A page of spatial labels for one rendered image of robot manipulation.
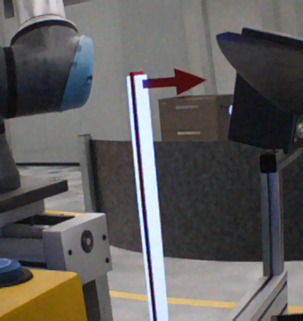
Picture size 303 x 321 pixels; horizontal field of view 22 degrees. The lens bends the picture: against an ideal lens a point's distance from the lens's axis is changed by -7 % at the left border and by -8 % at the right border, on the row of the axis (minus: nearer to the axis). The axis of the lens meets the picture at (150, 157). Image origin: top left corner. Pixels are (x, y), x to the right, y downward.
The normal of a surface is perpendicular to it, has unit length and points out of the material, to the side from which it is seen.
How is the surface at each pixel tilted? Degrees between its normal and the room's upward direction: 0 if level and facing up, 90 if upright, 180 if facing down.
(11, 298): 0
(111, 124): 90
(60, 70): 85
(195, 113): 90
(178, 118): 90
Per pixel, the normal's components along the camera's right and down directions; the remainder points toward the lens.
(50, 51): 0.21, -0.44
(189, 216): -0.66, 0.14
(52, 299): 0.93, -0.04
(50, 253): -0.41, 0.14
